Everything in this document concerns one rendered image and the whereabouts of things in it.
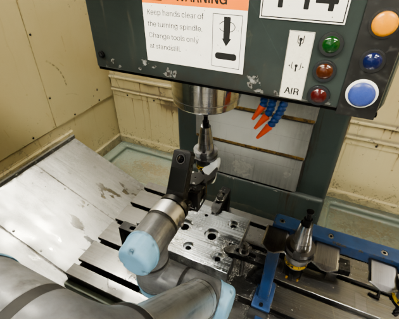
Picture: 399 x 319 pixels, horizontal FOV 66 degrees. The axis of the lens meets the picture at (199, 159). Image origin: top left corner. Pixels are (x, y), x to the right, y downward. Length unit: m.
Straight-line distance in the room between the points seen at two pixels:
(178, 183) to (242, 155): 0.66
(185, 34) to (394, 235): 1.56
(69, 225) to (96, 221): 0.12
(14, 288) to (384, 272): 0.65
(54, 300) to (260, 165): 1.09
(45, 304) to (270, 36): 0.38
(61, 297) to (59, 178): 1.38
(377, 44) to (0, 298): 0.45
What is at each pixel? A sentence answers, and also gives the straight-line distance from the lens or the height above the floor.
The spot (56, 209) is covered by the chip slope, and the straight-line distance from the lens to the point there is 1.58.
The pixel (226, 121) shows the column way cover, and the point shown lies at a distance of 1.25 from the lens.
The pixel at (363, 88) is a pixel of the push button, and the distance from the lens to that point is 0.42.
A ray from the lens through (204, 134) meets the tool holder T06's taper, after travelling 0.75.
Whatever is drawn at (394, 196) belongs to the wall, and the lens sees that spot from 1.82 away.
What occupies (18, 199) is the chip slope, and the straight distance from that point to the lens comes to 1.61.
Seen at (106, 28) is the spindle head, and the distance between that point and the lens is 0.54.
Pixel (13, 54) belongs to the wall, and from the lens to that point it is 1.58.
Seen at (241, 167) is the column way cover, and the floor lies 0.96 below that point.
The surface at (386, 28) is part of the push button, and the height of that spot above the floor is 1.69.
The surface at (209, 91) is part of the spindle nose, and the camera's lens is 0.63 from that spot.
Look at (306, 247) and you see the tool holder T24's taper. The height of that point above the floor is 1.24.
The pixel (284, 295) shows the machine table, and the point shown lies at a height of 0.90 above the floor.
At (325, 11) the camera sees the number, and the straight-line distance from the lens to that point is 0.41.
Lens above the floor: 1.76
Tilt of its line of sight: 36 degrees down
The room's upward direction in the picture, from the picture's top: straight up
